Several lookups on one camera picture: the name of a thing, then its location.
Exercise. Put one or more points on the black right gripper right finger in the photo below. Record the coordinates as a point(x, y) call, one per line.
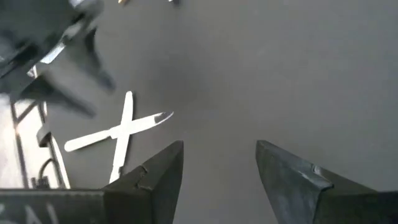
point(298, 193)

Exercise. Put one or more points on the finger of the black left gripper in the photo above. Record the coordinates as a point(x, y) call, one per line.
point(96, 59)
point(56, 96)

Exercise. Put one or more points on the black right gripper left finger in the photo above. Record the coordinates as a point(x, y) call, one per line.
point(149, 193)

